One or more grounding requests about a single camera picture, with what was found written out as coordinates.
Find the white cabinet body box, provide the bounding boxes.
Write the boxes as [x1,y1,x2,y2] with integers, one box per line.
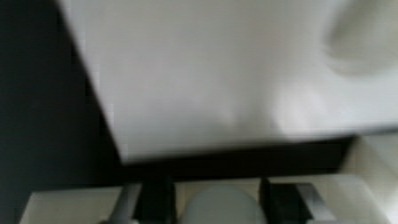
[18,132,398,224]

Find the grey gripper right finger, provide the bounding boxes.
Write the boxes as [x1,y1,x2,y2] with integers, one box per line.
[259,178,336,224]

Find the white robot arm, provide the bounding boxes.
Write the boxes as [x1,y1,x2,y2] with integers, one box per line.
[57,0,398,224]

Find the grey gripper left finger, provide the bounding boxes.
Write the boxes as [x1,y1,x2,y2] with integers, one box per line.
[108,177,176,224]

